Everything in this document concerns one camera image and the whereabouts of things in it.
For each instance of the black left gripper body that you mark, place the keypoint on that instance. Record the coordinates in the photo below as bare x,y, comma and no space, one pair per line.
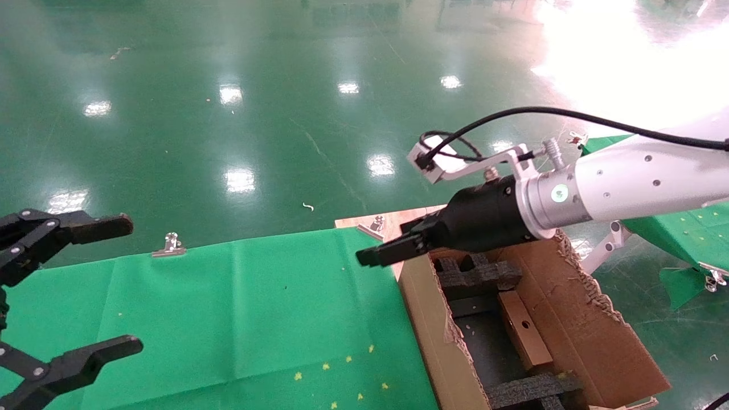
2,310

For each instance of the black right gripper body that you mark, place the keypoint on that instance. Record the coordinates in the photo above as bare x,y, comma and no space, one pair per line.
484,219

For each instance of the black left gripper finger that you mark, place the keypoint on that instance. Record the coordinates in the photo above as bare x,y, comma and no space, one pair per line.
85,359
91,228

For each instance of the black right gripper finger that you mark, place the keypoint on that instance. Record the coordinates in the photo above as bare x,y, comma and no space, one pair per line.
393,253
421,223

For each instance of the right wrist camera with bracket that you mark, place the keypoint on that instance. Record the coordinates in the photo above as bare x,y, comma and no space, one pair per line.
435,171

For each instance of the small brown cardboard box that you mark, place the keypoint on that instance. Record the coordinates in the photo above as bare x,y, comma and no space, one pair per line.
527,336

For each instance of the black foam block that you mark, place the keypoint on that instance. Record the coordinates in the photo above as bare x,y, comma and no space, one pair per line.
529,390
478,276

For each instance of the green table cloth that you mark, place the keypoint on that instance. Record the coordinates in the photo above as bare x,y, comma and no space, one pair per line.
228,319
683,228

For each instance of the large open cardboard carton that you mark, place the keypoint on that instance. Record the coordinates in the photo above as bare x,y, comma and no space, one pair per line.
433,330

